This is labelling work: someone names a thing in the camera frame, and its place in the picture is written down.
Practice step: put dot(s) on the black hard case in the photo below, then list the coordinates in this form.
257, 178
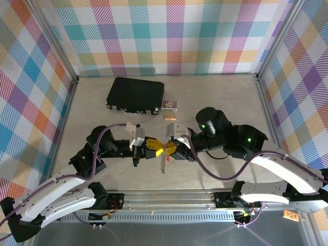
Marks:
135, 94

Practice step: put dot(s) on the aluminium frame post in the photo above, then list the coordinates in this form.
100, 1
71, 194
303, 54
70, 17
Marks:
278, 38
60, 43

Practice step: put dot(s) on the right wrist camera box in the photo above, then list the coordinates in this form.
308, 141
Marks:
176, 129

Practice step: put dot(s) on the silver metal keyring holder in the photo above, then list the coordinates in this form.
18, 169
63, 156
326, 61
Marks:
163, 165

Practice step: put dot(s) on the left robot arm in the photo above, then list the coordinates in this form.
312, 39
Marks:
59, 202

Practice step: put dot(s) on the grey metal plate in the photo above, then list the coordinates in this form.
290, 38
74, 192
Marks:
179, 235

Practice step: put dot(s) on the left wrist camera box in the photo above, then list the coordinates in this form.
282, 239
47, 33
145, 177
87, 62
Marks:
138, 139

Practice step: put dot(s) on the orange paper tag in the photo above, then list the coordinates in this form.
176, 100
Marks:
290, 215

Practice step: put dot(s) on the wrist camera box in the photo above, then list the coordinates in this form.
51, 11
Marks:
138, 139
176, 129

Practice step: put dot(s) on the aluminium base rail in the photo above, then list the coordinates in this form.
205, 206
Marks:
166, 202

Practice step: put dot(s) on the small tan matchbox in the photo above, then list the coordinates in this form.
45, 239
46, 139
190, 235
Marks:
170, 117

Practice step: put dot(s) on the aluminium side frame rail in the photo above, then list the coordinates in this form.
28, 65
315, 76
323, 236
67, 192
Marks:
68, 107
266, 102

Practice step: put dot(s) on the playing card box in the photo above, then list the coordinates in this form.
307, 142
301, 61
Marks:
169, 105

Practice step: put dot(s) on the yellow power connector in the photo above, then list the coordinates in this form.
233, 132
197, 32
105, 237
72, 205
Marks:
246, 213
108, 217

